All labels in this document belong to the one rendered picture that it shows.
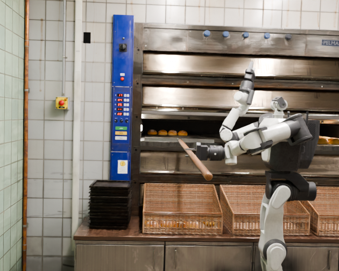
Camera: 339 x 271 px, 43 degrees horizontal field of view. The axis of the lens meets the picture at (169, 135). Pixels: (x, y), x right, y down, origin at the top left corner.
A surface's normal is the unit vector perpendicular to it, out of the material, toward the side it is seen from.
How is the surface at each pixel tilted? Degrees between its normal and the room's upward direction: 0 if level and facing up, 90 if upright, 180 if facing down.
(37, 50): 90
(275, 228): 90
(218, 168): 70
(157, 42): 90
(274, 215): 115
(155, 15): 90
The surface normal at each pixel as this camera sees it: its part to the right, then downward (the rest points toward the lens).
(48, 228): 0.06, 0.05
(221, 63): 0.07, -0.29
